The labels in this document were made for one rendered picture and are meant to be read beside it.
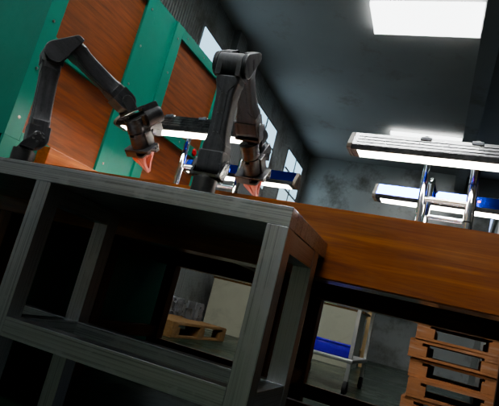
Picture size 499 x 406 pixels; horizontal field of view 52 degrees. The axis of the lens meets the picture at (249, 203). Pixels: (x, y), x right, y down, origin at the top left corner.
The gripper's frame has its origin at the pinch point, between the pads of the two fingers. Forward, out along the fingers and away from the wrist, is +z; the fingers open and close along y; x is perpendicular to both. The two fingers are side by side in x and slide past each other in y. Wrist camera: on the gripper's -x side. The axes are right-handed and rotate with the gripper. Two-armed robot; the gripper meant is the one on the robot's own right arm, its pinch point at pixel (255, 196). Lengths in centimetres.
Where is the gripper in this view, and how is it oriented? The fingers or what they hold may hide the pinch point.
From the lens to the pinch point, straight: 165.6
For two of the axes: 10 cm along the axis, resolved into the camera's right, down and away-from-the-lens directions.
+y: -9.0, -1.5, 4.1
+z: 1.2, 8.2, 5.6
